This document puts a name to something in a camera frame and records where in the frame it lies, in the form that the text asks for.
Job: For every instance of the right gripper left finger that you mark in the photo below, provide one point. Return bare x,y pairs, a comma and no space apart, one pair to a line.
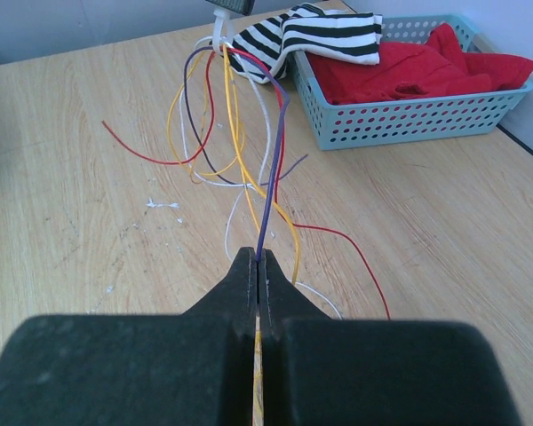
195,368

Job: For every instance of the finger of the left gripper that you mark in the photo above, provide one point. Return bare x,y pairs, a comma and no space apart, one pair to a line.
243,7

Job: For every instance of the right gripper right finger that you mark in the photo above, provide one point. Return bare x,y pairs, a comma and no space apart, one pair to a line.
323,371

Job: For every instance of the white zip tie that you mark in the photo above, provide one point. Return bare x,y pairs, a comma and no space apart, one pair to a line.
223,29

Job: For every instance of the black white striped cloth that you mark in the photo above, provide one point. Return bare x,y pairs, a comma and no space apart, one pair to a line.
352,38

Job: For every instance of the blue plastic basket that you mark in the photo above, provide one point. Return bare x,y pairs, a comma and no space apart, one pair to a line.
408,120

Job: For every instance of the red cloth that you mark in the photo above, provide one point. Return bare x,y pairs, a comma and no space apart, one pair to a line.
437,68

